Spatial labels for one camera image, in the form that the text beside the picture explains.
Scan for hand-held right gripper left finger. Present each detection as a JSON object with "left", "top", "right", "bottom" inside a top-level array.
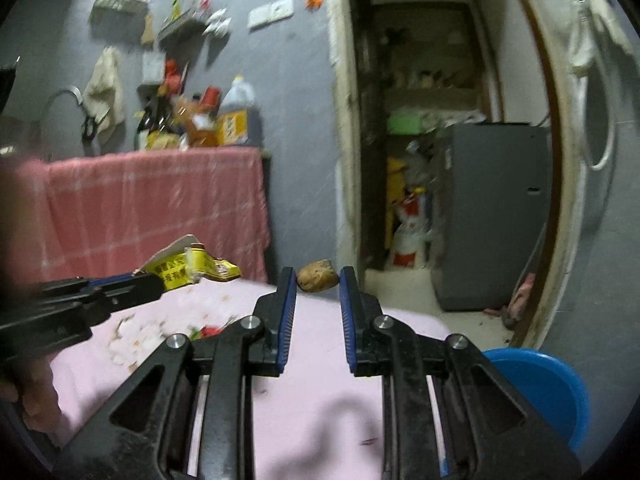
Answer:
[{"left": 52, "top": 266, "right": 298, "bottom": 480}]

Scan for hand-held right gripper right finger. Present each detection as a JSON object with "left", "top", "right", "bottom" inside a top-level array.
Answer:
[{"left": 339, "top": 266, "right": 583, "bottom": 480}]

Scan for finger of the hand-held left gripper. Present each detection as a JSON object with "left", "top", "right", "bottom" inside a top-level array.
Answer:
[
  {"left": 90, "top": 274, "right": 166, "bottom": 313},
  {"left": 35, "top": 272, "right": 146, "bottom": 301}
]

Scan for brown paper ball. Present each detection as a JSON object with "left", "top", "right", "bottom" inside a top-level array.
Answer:
[{"left": 297, "top": 259, "right": 336, "bottom": 293}]

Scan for yellow wrapper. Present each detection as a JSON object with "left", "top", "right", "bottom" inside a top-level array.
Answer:
[{"left": 134, "top": 234, "right": 242, "bottom": 292}]

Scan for red wrapper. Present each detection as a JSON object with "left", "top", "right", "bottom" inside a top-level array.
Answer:
[{"left": 190, "top": 316, "right": 237, "bottom": 341}]

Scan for blue plastic basin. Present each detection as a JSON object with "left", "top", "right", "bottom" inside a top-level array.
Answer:
[{"left": 482, "top": 348, "right": 591, "bottom": 456}]

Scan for person's left forearm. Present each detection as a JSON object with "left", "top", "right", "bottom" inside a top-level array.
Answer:
[{"left": 0, "top": 155, "right": 31, "bottom": 286}]

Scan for person's left hand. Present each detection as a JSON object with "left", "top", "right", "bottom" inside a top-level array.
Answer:
[{"left": 0, "top": 355, "right": 63, "bottom": 433}]

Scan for white sack with red print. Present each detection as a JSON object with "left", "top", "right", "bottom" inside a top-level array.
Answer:
[{"left": 391, "top": 195, "right": 428, "bottom": 268}]

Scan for pink plaid cloth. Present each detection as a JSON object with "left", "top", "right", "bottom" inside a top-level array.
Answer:
[{"left": 0, "top": 147, "right": 271, "bottom": 286}]

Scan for pink blanket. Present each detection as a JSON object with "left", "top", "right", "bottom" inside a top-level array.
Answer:
[{"left": 47, "top": 277, "right": 451, "bottom": 480}]

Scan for yellow bag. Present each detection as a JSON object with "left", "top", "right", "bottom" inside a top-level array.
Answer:
[{"left": 386, "top": 157, "right": 408, "bottom": 251}]

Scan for dark sauce bottle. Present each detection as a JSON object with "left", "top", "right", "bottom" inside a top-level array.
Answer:
[{"left": 137, "top": 105, "right": 173, "bottom": 148}]

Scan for pink slipper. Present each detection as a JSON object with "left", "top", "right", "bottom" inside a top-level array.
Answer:
[{"left": 502, "top": 272, "right": 536, "bottom": 331}]

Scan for grey washing machine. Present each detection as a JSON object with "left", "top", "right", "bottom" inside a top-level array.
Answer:
[{"left": 431, "top": 122, "right": 551, "bottom": 312}]

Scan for brown seasoning packet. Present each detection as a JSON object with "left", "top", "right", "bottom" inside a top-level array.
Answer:
[{"left": 172, "top": 95, "right": 218, "bottom": 148}]

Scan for dark wooden door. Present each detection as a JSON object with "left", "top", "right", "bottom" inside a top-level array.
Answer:
[{"left": 350, "top": 0, "right": 388, "bottom": 271}]

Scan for beige hanging towel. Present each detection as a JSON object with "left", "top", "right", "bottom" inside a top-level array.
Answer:
[{"left": 82, "top": 46, "right": 126, "bottom": 143}]

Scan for metal faucet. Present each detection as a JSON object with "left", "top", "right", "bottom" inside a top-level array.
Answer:
[{"left": 42, "top": 86, "right": 83, "bottom": 126}]

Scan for green box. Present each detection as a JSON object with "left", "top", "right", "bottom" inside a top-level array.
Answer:
[{"left": 387, "top": 110, "right": 423, "bottom": 135}]

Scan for large oil jug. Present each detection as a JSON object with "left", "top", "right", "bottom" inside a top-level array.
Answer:
[{"left": 217, "top": 75, "right": 262, "bottom": 148}]

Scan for perforated metal utensil holder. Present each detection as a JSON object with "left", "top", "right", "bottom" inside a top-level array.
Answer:
[{"left": 141, "top": 50, "right": 167, "bottom": 86}]

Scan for wooden storage shelf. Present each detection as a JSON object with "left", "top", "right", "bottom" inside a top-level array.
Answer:
[{"left": 385, "top": 5, "right": 481, "bottom": 98}]

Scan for crumpled white plastic bag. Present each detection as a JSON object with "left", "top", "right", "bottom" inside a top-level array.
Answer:
[{"left": 202, "top": 8, "right": 233, "bottom": 37}]

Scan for pale rubber gloves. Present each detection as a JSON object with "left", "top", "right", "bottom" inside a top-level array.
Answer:
[{"left": 570, "top": 0, "right": 636, "bottom": 76}]

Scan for wooden door frame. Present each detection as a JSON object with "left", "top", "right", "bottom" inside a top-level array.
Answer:
[{"left": 322, "top": 0, "right": 591, "bottom": 351}]

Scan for wall shelf rack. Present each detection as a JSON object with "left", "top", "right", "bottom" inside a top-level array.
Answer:
[{"left": 157, "top": 7, "right": 208, "bottom": 43}]

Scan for white hose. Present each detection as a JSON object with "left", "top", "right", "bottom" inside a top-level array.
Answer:
[{"left": 567, "top": 0, "right": 618, "bottom": 171}]

